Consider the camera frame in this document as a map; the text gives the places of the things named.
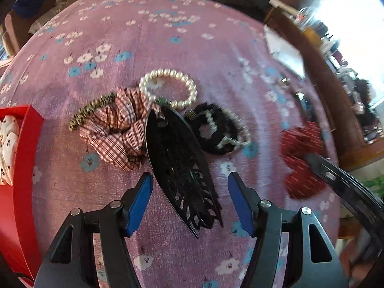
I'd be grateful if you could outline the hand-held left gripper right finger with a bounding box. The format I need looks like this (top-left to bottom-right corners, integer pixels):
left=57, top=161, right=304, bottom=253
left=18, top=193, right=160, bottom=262
left=227, top=172, right=350, bottom=288

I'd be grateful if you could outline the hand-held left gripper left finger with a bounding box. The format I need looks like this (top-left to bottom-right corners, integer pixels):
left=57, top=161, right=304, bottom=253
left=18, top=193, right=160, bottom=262
left=34, top=172, right=154, bottom=288

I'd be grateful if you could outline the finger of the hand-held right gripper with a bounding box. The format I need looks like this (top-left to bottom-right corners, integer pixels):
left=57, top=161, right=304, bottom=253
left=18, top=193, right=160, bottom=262
left=305, top=152, right=384, bottom=218

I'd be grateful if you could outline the black hair claw clip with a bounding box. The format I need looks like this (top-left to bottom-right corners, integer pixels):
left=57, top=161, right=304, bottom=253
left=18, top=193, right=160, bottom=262
left=145, top=105, right=223, bottom=239

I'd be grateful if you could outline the dark red scrunchie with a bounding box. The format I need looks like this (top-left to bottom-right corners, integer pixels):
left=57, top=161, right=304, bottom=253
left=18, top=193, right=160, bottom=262
left=281, top=122, right=328, bottom=199

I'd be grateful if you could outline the black scrunchie with pearls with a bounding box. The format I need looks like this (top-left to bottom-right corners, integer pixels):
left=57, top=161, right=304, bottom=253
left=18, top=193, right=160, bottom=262
left=190, top=103, right=252, bottom=156

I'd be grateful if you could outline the pink plaid scrunchie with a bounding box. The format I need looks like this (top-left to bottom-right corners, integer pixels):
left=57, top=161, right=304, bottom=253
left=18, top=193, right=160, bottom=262
left=79, top=86, right=159, bottom=171

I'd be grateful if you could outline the leopard print hair tie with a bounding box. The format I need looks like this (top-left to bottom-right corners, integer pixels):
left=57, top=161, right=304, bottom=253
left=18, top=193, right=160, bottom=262
left=69, top=94, right=116, bottom=132

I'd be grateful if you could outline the red box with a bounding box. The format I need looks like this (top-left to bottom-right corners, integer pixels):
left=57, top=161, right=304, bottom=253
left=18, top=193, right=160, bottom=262
left=0, top=105, right=44, bottom=280

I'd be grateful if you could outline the white pearl bracelet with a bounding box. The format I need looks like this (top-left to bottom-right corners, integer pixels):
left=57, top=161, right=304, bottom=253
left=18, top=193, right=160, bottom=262
left=139, top=69, right=198, bottom=110

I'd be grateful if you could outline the white floral scrunchie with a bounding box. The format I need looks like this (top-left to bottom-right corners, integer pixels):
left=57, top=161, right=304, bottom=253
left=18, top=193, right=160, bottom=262
left=0, top=115, right=21, bottom=186

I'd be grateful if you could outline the wooden cabinet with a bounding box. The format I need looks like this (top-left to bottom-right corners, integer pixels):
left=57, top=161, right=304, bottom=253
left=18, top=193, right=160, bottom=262
left=264, top=0, right=372, bottom=171

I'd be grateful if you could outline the white paper sheet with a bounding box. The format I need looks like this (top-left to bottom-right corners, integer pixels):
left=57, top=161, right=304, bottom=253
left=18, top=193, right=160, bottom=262
left=263, top=25, right=306, bottom=79

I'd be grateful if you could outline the purple floral tablecloth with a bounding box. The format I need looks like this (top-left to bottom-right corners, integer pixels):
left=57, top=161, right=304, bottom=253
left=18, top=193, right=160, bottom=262
left=0, top=0, right=341, bottom=288

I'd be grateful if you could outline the sofa with grey cover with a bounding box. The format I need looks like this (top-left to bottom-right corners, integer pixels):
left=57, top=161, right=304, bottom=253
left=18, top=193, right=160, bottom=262
left=0, top=0, right=72, bottom=66

